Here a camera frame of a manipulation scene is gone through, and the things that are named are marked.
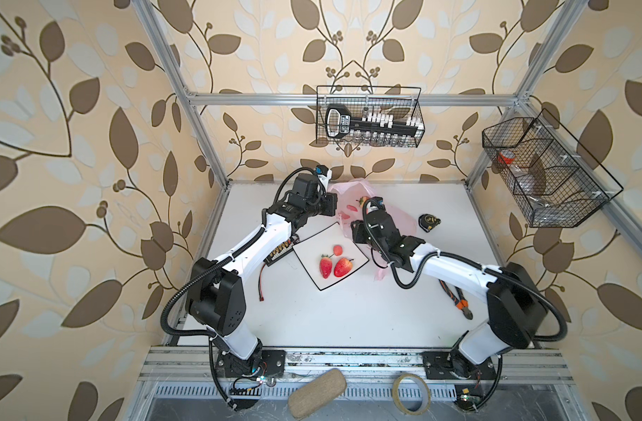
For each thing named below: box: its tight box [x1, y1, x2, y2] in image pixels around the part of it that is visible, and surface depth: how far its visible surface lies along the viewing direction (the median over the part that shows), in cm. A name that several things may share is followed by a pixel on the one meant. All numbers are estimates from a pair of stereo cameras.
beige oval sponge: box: [287, 368, 347, 421], surface depth 69 cm
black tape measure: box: [418, 213, 443, 233], surface depth 107 cm
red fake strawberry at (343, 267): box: [333, 257, 355, 278], surface depth 91 cm
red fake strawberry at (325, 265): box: [319, 254, 333, 279], surface depth 91 cm
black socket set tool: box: [325, 104, 425, 139], surface depth 84 cm
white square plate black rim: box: [292, 221, 370, 292], surface depth 98 cm
